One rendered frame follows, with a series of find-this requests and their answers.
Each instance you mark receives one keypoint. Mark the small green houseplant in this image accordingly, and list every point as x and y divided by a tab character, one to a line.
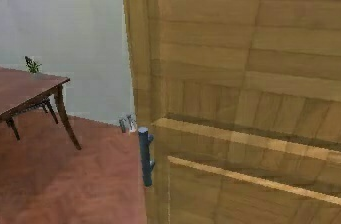
32	66

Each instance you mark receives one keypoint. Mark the dark brown wooden table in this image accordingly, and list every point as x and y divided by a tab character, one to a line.
8	90

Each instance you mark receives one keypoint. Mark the light wooden room door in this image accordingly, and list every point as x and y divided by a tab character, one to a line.
251	100

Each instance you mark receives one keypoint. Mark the small grey metal object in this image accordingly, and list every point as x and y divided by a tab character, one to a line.
127	124

